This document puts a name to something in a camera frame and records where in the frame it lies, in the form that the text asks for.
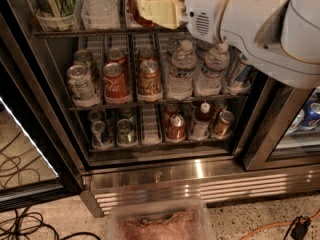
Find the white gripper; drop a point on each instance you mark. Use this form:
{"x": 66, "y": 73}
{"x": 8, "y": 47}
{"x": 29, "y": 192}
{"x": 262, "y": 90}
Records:
{"x": 204, "y": 9}

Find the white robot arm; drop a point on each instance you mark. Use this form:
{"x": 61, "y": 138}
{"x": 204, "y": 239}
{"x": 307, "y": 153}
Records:
{"x": 281, "y": 38}

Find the orange can middle rear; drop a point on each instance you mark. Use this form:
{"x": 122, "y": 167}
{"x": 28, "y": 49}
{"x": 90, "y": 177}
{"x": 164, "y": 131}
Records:
{"x": 146, "y": 53}

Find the orange can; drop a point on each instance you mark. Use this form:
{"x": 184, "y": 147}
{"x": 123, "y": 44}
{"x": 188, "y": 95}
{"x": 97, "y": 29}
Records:
{"x": 146, "y": 53}
{"x": 149, "y": 78}

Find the red coke can middle rear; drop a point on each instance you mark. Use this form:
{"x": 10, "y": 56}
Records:
{"x": 116, "y": 55}

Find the red coke can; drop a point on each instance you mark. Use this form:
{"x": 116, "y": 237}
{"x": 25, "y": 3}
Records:
{"x": 116, "y": 55}
{"x": 116, "y": 81}

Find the clear water bottle top shelf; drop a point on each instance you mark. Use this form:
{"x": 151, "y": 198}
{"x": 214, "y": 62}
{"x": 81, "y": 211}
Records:
{"x": 100, "y": 14}

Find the orange can middle front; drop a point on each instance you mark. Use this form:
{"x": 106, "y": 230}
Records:
{"x": 149, "y": 78}

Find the red coke can middle front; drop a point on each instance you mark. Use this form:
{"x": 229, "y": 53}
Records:
{"x": 116, "y": 81}

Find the slim silver blue can front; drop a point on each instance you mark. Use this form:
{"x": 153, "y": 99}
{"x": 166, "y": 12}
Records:
{"x": 240, "y": 70}

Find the silver can middle shelf rear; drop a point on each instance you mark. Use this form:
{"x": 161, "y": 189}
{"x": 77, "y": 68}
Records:
{"x": 85, "y": 57}

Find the silver can shelf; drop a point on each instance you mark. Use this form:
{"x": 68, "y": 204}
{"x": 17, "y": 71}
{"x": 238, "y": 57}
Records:
{"x": 85, "y": 57}
{"x": 81, "y": 83}

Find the silver can middle shelf front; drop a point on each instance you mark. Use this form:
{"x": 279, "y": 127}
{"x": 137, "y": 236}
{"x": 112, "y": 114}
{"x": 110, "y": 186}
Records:
{"x": 81, "y": 83}

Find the red can bottom front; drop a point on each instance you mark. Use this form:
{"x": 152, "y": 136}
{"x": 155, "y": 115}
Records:
{"x": 176, "y": 127}

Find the copper can bottom right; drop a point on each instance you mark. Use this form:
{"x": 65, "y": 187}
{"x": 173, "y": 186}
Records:
{"x": 223, "y": 123}

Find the green can bottom front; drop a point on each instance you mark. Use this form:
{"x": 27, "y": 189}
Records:
{"x": 125, "y": 132}

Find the blue silver can bottom front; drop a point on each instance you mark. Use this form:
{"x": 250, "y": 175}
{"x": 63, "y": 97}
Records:
{"x": 100, "y": 133}

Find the blue pepsi can right fridge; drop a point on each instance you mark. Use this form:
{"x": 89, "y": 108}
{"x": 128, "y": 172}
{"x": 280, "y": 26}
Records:
{"x": 311, "y": 117}

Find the steel fridge base grille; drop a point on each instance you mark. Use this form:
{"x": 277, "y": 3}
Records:
{"x": 210, "y": 179}

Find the fridge door with light strip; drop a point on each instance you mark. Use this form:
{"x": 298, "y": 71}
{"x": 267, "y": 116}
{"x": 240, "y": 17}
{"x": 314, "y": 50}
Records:
{"x": 35, "y": 167}

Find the water bottle middle left front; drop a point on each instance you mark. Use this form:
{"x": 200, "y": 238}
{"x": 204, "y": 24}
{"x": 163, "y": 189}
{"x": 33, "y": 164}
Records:
{"x": 182, "y": 66}

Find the water bottle middle right front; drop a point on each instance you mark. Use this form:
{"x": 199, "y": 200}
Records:
{"x": 215, "y": 63}

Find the small white-capped bottle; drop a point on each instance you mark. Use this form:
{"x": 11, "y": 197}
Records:
{"x": 200, "y": 122}

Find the clear plastic bin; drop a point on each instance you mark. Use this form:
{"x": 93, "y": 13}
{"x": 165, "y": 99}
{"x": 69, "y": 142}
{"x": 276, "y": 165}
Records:
{"x": 178, "y": 219}

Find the black plug box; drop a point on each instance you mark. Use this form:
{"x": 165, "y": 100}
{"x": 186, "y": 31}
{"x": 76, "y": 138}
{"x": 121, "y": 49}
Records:
{"x": 300, "y": 228}

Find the middle wire shelf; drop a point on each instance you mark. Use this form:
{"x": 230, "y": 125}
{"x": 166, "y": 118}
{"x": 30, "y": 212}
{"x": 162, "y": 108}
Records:
{"x": 162, "y": 101}

